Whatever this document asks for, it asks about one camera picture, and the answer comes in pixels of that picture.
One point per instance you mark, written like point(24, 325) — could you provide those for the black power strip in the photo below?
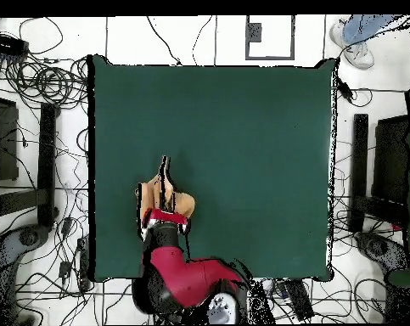
point(298, 299)
point(4, 44)

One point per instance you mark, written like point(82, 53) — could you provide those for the black power adapter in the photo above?
point(66, 227)
point(64, 268)
point(344, 91)

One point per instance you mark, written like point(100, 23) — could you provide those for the person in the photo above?
point(357, 51)

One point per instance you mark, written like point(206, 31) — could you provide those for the grey floor hatch frame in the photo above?
point(254, 32)

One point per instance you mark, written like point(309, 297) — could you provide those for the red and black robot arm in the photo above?
point(184, 275)

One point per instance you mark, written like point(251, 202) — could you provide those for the tan terry towel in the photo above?
point(184, 205)

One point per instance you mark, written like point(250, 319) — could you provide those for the grey office chair base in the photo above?
point(377, 248)
point(7, 248)

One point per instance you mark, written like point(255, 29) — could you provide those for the dark green table cloth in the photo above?
point(259, 102)

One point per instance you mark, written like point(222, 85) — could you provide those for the black box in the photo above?
point(391, 159)
point(4, 142)

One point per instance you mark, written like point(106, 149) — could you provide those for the black stand frame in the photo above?
point(360, 163)
point(46, 163)

